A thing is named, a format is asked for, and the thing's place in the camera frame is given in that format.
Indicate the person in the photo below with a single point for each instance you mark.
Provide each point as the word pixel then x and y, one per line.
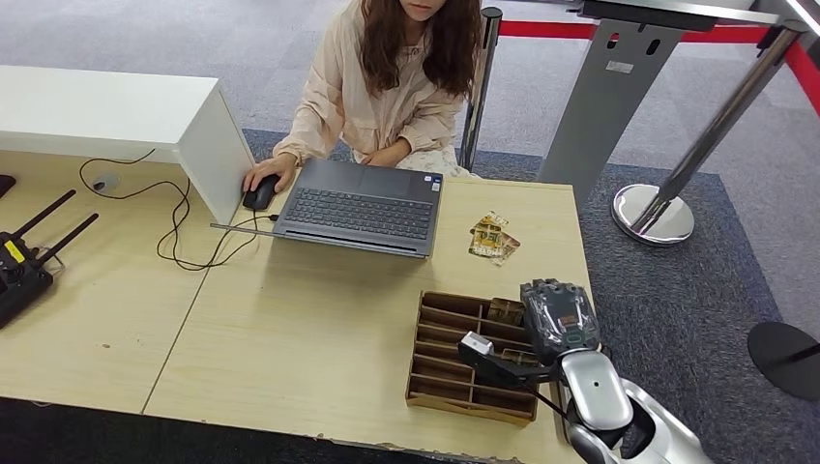
pixel 378 109

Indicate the person's left hand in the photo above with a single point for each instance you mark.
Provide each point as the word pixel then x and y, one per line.
pixel 384 157

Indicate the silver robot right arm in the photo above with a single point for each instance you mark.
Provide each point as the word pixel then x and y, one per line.
pixel 596 391

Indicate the brown wooden card tray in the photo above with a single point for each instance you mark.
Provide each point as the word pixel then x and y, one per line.
pixel 442 371

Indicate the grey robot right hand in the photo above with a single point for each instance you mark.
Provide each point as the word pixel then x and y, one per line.
pixel 560 317

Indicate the black computer mouse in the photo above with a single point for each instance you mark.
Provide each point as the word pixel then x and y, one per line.
pixel 261 196

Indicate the person's right hand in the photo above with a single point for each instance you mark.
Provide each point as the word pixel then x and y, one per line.
pixel 270 170

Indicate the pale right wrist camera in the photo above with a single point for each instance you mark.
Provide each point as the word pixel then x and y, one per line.
pixel 477 344

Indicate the black router with antennas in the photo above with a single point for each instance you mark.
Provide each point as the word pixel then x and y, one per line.
pixel 19 285

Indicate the chrome stanchion with round base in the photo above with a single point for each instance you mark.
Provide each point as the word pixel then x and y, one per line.
pixel 652 216

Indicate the gold patterned card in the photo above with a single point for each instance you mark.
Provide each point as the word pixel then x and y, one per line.
pixel 492 222
pixel 510 246
pixel 485 243

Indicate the black round base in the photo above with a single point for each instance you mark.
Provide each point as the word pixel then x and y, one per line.
pixel 788 358

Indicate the chrome barrier post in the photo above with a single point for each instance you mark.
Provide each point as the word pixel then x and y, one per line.
pixel 480 77

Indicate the grey laptop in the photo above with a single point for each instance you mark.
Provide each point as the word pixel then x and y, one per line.
pixel 359 214

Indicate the white desk shelf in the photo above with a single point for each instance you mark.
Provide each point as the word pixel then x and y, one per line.
pixel 96 105

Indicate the red barrier belt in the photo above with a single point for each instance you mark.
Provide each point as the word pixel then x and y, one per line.
pixel 544 29

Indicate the grey metal stand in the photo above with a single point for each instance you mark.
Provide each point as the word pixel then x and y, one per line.
pixel 608 109

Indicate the small grey round plug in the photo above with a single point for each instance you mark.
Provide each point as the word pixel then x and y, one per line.
pixel 105 183

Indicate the brown room key card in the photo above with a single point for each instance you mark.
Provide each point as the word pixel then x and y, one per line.
pixel 505 312
pixel 519 357

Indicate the small black object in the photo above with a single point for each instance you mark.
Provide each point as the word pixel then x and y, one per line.
pixel 5 185

